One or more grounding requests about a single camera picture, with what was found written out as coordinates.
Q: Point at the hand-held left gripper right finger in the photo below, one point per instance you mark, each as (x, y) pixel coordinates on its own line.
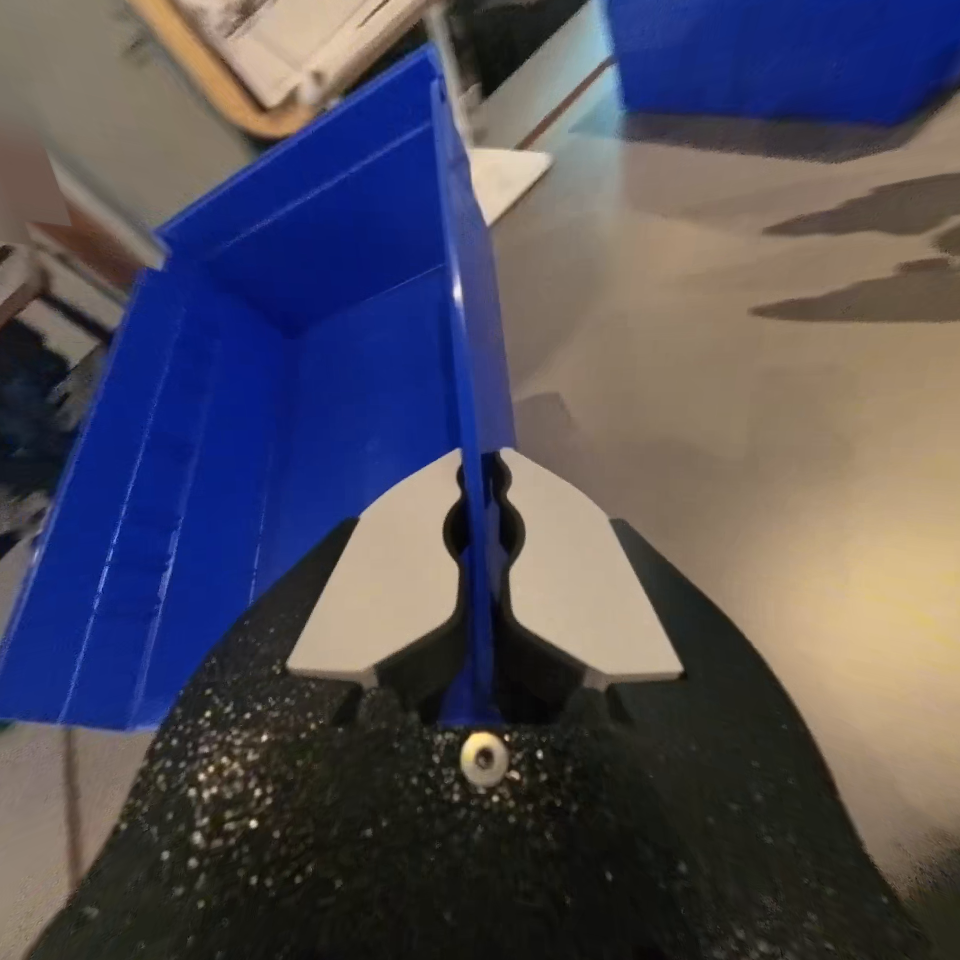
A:
(577, 577)

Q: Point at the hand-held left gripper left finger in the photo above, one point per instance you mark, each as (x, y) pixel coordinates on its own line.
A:
(390, 570)

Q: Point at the blue plastic bin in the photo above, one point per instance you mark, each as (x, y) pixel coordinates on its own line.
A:
(225, 450)
(772, 60)

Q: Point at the light wooden chair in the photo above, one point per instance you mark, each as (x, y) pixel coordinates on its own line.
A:
(217, 82)

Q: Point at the white flat base plate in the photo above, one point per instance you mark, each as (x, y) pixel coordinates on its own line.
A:
(510, 180)

